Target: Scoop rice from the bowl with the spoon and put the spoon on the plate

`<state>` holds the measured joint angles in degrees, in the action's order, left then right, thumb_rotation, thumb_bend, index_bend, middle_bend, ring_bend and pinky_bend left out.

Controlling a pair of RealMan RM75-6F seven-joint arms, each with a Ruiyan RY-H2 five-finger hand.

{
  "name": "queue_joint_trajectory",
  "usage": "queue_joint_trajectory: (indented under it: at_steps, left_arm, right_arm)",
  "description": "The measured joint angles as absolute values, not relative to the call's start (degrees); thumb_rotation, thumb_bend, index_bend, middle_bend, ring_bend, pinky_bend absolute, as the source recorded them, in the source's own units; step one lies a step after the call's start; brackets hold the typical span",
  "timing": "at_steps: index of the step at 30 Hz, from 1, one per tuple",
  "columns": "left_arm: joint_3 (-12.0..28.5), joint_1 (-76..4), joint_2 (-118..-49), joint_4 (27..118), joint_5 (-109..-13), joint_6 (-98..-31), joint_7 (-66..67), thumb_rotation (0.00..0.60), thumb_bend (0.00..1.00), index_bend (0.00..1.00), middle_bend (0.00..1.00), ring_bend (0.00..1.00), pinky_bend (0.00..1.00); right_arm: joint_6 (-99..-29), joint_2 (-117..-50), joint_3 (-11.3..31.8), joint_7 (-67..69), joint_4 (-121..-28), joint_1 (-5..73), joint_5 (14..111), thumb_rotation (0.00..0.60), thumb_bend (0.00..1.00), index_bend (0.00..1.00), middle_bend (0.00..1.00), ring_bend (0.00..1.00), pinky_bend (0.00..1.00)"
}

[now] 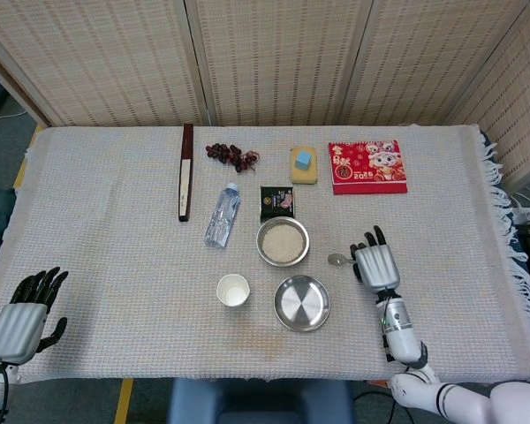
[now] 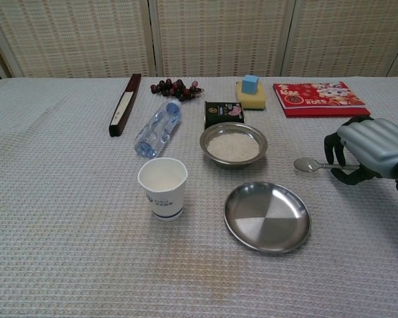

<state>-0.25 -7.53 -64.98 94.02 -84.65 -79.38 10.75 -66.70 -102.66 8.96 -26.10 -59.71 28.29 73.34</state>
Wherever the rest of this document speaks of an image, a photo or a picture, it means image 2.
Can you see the white powder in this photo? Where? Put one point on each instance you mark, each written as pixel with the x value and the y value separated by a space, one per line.
pixel 233 146

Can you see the black luncheon meat can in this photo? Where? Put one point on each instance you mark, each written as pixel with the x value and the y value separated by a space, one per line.
pixel 224 111

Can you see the steel plate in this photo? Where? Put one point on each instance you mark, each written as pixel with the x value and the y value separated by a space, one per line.
pixel 267 218

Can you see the yellow sponge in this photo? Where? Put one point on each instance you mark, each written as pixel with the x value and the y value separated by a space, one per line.
pixel 252 101

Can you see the dark red grape bunch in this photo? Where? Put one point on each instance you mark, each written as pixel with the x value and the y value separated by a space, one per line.
pixel 177 88

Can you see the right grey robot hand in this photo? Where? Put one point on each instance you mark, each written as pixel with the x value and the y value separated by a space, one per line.
pixel 371 139

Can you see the steel bowl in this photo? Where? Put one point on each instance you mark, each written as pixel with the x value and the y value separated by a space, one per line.
pixel 233 130

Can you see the dark brown folded fan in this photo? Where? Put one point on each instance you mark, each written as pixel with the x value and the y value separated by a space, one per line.
pixel 124 106

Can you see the beige woven screen panel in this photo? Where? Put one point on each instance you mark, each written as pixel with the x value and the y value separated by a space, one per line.
pixel 222 36
pixel 69 36
pixel 351 36

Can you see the blue cube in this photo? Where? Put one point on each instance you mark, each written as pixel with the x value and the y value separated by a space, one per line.
pixel 250 84

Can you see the white paper cup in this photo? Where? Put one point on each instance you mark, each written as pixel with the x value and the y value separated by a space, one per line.
pixel 164 195

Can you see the clear plastic water bottle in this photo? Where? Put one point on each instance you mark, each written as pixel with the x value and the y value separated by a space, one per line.
pixel 157 129

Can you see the metal spoon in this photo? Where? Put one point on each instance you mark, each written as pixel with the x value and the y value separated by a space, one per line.
pixel 305 164

